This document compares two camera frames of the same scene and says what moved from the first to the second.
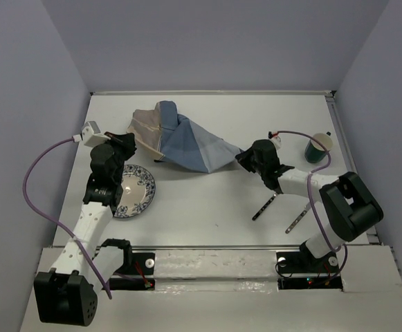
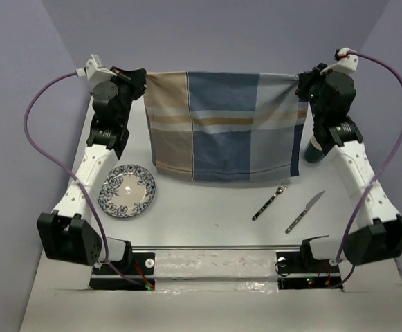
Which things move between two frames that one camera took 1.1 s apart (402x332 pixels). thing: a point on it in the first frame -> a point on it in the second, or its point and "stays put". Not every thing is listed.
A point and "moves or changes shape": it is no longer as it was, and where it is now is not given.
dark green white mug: x=314 y=152 stays put
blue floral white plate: x=138 y=188 stays put
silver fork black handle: x=265 y=205 stays put
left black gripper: x=124 y=141 -> x=134 y=79
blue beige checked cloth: x=169 y=135 moves or changes shape
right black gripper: x=243 y=158 -> x=308 y=79
